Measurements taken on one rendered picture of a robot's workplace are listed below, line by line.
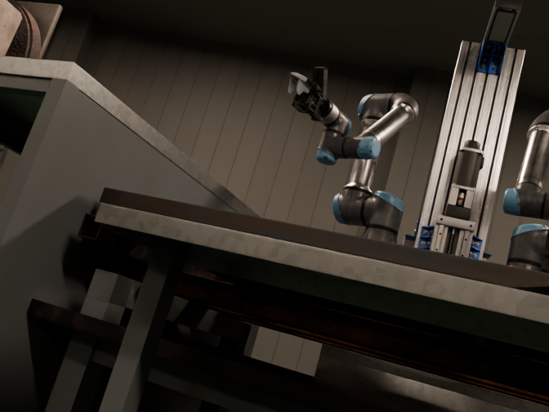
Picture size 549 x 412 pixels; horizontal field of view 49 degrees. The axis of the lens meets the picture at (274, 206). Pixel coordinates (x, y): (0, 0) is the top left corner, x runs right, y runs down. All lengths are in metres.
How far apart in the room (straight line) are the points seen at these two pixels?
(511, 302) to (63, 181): 0.93
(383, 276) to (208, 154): 4.69
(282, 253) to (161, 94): 5.04
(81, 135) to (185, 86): 4.41
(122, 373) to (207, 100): 4.73
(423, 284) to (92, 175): 0.87
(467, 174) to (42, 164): 1.56
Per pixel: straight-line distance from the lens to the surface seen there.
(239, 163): 5.27
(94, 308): 1.31
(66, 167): 1.33
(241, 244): 0.80
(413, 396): 1.82
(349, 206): 2.23
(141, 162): 1.51
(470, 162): 2.35
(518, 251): 2.19
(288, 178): 5.15
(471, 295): 0.72
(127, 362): 0.98
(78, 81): 1.33
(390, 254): 1.07
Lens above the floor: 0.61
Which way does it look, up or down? 13 degrees up
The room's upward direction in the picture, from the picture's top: 16 degrees clockwise
